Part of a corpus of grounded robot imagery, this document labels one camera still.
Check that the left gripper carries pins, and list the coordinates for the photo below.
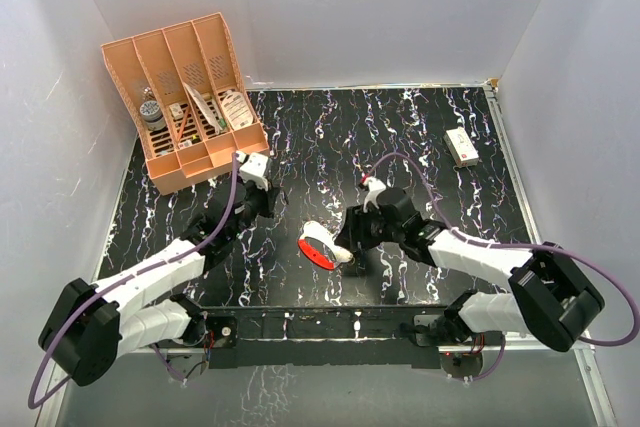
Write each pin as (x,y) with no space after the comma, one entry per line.
(268,197)

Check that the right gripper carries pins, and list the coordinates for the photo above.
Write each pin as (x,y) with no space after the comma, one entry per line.
(354,230)

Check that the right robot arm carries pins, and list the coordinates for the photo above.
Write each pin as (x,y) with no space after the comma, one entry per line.
(544,294)

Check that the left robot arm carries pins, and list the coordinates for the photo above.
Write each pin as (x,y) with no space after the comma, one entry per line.
(94,324)

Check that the white blister pack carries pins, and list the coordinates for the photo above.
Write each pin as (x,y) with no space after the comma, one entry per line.
(236,109)

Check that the white paper packet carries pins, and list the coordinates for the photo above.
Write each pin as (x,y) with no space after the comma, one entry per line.
(204,108)

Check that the orange pencil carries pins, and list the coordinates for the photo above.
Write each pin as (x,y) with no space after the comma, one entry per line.
(182,126)

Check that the small white card box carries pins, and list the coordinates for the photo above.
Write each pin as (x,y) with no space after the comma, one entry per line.
(176,110)

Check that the small white cardboard box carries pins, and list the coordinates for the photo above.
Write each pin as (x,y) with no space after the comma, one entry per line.
(461,147)

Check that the orange plastic desk organizer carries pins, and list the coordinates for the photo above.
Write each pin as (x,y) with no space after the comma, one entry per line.
(153,66)

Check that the round grey tin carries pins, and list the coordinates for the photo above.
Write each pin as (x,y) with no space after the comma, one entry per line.
(152,115)

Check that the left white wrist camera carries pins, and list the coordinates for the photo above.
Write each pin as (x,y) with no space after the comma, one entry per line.
(254,167)

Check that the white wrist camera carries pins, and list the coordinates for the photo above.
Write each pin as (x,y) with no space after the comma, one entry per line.
(254,167)
(373,187)

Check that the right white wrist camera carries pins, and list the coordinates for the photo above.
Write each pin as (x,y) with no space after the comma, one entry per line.
(373,187)

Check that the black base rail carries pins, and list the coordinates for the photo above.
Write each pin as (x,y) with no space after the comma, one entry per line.
(336,336)

